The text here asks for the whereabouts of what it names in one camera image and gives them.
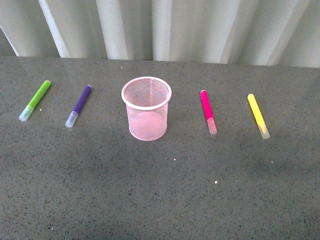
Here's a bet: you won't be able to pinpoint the yellow highlighter pen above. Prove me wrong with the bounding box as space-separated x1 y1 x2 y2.
247 93 270 139

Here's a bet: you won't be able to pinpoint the pink mesh pen cup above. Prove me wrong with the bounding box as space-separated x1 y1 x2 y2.
121 76 172 141

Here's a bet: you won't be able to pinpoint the white vertical blinds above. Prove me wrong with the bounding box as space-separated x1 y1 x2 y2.
0 0 320 68

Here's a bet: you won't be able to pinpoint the purple highlighter pen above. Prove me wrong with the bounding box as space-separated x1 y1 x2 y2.
65 85 92 128

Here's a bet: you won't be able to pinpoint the pink highlighter pen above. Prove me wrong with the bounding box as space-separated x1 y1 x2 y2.
199 89 218 135

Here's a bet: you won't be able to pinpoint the green highlighter pen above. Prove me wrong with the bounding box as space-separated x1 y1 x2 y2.
18 80 51 122

